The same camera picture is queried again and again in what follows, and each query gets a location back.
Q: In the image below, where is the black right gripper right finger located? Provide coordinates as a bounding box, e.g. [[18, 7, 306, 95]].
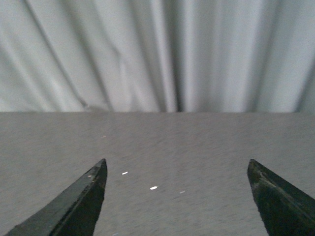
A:
[[247, 159, 315, 236]]

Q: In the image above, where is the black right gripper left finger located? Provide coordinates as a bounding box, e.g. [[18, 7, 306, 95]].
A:
[[6, 159, 107, 236]]

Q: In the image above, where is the white pleated curtain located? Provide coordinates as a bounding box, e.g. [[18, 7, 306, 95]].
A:
[[0, 0, 315, 114]]

